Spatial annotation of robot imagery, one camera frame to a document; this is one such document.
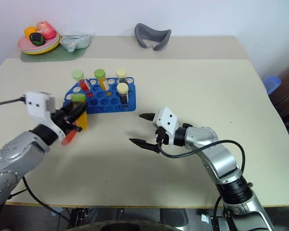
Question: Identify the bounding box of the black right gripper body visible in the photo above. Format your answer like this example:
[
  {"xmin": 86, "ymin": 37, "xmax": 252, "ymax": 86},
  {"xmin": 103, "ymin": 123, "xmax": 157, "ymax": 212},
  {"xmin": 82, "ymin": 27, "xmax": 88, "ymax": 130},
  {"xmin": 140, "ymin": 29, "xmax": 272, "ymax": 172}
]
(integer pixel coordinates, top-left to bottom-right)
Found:
[{"xmin": 155, "ymin": 127, "xmax": 169, "ymax": 154}]

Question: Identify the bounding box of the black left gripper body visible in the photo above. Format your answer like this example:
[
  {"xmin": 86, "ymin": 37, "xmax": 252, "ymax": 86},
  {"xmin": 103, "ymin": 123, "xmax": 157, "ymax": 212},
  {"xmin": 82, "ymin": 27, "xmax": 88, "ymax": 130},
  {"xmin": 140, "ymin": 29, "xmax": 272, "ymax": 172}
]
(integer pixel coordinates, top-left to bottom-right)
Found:
[{"xmin": 50, "ymin": 107, "xmax": 74, "ymax": 135}]

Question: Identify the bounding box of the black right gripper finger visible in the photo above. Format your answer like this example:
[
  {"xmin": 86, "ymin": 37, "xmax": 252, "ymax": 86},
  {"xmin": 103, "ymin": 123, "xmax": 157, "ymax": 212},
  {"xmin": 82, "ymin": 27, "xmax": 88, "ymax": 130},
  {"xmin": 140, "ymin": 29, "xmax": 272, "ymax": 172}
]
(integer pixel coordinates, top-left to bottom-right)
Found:
[
  {"xmin": 129, "ymin": 138, "xmax": 159, "ymax": 154},
  {"xmin": 138, "ymin": 112, "xmax": 156, "ymax": 122}
]

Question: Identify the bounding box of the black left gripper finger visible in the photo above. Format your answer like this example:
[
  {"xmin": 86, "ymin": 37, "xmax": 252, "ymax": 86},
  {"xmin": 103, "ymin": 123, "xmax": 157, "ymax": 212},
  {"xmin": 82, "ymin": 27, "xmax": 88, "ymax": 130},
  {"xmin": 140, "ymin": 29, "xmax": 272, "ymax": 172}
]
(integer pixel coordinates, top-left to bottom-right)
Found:
[
  {"xmin": 65, "ymin": 119, "xmax": 83, "ymax": 133},
  {"xmin": 62, "ymin": 101, "xmax": 88, "ymax": 119}
]

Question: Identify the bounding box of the yellow test tube green cap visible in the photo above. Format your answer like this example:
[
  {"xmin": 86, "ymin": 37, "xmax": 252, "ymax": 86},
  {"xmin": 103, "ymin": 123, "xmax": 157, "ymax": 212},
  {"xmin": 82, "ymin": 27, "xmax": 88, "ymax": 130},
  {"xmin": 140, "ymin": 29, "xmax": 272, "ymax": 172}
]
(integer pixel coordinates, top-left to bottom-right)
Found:
[{"xmin": 70, "ymin": 93, "xmax": 89, "ymax": 131}]

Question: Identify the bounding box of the red test tube green cap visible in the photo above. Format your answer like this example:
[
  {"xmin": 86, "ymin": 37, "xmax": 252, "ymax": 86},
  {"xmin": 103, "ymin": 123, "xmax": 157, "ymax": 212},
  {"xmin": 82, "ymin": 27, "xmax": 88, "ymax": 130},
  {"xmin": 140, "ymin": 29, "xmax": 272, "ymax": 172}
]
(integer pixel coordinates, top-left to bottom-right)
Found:
[{"xmin": 71, "ymin": 69, "xmax": 92, "ymax": 92}]

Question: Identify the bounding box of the blue test tube rack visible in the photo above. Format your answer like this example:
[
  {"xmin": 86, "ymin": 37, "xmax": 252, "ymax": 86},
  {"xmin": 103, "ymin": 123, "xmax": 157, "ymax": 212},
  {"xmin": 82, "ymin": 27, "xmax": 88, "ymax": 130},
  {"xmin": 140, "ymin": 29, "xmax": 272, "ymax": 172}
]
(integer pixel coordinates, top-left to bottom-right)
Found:
[{"xmin": 63, "ymin": 77, "xmax": 137, "ymax": 115}]

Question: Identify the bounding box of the dark test tube cream cap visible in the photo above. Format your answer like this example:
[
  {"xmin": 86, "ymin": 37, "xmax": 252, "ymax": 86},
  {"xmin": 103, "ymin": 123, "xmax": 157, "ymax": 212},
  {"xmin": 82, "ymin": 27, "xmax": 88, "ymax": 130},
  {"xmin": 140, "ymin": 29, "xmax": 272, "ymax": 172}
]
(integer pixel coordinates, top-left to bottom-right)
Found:
[{"xmin": 117, "ymin": 82, "xmax": 130, "ymax": 104}]

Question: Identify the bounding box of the orange test tube green cap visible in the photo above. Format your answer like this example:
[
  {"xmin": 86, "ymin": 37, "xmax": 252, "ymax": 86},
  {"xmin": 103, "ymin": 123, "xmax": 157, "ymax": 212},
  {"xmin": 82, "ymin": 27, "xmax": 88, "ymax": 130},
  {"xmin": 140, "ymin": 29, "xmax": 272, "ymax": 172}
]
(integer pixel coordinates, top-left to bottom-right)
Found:
[{"xmin": 93, "ymin": 68, "xmax": 110, "ymax": 91}]

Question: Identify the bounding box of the clear tube yellow cap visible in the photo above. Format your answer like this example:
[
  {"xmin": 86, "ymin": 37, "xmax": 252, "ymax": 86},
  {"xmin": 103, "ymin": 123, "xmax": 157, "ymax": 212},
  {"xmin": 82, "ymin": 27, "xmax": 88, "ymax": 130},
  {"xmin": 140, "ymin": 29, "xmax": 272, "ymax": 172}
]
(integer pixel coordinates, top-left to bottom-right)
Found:
[{"xmin": 116, "ymin": 67, "xmax": 128, "ymax": 84}]

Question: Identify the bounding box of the green table mat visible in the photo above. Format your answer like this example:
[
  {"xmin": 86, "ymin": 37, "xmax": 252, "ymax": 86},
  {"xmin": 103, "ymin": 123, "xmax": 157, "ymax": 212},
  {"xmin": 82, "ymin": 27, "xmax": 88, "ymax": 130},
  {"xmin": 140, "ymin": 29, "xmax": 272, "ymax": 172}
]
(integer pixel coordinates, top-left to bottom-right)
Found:
[{"xmin": 20, "ymin": 40, "xmax": 88, "ymax": 63}]

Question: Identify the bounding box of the light green plate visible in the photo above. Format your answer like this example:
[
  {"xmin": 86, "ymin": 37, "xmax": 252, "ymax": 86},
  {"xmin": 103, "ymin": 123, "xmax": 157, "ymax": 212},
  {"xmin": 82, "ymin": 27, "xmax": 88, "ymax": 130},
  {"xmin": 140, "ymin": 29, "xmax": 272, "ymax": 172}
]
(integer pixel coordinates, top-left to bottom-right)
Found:
[{"xmin": 18, "ymin": 36, "xmax": 61, "ymax": 53}]

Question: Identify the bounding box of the yellow plate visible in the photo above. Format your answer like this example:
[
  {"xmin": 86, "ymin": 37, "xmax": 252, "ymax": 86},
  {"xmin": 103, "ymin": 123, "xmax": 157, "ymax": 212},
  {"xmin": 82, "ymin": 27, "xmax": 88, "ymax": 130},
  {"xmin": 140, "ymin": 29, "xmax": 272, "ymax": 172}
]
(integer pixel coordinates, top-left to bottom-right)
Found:
[{"xmin": 20, "ymin": 38, "xmax": 62, "ymax": 56}]

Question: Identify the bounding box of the clear plastic bag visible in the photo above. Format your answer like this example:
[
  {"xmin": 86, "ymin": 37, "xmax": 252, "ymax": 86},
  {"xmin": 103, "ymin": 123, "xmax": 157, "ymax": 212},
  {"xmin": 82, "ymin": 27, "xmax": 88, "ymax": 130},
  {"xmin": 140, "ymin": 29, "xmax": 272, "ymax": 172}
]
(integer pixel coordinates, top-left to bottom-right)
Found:
[{"xmin": 60, "ymin": 33, "xmax": 92, "ymax": 52}]

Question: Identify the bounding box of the pink plate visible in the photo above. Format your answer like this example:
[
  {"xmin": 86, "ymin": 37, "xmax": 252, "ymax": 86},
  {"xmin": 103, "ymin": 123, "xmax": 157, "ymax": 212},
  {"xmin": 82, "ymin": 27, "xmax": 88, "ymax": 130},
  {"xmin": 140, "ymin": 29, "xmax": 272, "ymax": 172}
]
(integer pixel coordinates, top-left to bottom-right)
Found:
[{"xmin": 17, "ymin": 33, "xmax": 61, "ymax": 51}]

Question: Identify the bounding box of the grey curved headrest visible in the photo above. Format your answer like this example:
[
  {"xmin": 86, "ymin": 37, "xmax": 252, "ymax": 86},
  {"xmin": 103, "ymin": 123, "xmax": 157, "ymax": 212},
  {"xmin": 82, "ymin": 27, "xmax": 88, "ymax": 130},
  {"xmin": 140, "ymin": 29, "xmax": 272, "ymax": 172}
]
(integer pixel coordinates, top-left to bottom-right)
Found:
[{"xmin": 134, "ymin": 23, "xmax": 172, "ymax": 52}]

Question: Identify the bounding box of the dark rounded shape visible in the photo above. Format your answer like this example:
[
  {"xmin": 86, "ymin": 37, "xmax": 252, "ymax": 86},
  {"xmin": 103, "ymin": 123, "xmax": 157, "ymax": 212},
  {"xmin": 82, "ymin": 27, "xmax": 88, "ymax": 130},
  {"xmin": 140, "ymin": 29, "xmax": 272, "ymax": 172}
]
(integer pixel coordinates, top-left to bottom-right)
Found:
[{"xmin": 159, "ymin": 208, "xmax": 190, "ymax": 228}]

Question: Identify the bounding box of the black green toy fruit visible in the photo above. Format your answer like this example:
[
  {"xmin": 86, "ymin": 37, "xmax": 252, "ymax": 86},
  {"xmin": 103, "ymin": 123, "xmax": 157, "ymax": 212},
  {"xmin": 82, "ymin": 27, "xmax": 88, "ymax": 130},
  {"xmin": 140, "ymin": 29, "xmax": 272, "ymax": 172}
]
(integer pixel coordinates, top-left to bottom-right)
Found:
[{"xmin": 29, "ymin": 32, "xmax": 45, "ymax": 46}]

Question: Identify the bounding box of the pink red toy fruit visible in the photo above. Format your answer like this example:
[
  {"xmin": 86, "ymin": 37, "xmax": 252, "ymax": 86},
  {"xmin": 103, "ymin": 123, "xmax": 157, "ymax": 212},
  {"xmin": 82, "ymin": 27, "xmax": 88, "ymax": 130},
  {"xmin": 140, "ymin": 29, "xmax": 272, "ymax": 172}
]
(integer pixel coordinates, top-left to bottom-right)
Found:
[{"xmin": 36, "ymin": 21, "xmax": 57, "ymax": 40}]

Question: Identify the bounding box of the orange toy fruit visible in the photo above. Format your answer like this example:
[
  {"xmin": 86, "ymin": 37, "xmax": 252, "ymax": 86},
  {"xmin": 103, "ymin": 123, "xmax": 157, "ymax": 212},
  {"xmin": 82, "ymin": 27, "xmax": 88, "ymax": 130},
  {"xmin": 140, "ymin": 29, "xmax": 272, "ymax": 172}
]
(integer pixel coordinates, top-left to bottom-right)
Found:
[{"xmin": 24, "ymin": 26, "xmax": 38, "ymax": 38}]

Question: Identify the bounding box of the dark brown furniture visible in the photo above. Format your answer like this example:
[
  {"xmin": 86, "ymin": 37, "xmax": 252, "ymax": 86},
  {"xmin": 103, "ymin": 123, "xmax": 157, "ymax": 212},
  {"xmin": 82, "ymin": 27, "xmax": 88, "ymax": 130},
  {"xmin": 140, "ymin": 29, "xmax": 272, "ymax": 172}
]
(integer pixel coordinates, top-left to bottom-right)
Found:
[{"xmin": 269, "ymin": 61, "xmax": 289, "ymax": 156}]

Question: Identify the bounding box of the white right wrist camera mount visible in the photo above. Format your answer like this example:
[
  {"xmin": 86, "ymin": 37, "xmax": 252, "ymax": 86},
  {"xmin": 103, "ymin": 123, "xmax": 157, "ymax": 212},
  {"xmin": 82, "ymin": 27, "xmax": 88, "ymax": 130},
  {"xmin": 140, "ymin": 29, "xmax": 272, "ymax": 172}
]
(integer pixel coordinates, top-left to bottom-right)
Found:
[{"xmin": 152, "ymin": 106, "xmax": 180, "ymax": 146}]

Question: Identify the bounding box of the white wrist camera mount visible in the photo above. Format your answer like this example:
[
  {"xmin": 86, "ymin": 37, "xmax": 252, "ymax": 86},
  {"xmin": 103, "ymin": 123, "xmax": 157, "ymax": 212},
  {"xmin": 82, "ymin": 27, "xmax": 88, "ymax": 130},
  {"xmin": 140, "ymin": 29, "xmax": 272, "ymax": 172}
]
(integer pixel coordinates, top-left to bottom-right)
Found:
[
  {"xmin": 24, "ymin": 90, "xmax": 66, "ymax": 143},
  {"xmin": 152, "ymin": 106, "xmax": 180, "ymax": 146}
]

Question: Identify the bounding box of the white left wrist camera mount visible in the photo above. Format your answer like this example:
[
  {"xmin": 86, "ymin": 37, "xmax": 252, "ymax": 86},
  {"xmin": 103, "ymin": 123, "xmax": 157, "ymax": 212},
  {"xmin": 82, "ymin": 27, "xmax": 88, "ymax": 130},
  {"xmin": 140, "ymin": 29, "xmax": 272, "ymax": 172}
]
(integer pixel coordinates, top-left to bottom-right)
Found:
[{"xmin": 24, "ymin": 90, "xmax": 66, "ymax": 143}]

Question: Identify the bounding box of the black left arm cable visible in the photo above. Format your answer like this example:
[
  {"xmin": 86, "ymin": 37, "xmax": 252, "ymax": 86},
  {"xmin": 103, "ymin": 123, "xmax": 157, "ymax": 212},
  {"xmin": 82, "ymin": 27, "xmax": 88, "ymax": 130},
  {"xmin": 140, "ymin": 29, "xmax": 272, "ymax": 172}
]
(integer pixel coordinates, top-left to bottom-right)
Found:
[{"xmin": 0, "ymin": 96, "xmax": 27, "ymax": 109}]

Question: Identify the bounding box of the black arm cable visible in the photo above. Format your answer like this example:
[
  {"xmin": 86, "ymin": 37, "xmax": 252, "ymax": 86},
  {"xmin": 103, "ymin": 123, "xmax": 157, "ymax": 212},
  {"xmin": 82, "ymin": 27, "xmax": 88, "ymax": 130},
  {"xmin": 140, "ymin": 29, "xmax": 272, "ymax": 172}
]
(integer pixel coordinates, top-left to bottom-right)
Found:
[
  {"xmin": 158, "ymin": 140, "xmax": 246, "ymax": 174},
  {"xmin": 0, "ymin": 96, "xmax": 27, "ymax": 109}
]

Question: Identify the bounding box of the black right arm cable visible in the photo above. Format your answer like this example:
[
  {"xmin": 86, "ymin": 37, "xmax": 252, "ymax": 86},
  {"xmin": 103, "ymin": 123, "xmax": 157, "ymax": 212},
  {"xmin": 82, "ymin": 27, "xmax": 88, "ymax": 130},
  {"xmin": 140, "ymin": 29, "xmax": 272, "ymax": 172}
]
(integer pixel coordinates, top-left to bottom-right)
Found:
[{"xmin": 158, "ymin": 140, "xmax": 246, "ymax": 174}]

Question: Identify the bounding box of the black cable under table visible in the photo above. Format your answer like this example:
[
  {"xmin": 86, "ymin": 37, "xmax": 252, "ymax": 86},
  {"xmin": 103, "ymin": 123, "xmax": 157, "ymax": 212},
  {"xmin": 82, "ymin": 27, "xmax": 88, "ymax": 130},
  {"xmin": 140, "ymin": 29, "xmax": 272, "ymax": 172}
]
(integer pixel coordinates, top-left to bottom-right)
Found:
[{"xmin": 8, "ymin": 176, "xmax": 74, "ymax": 229}]

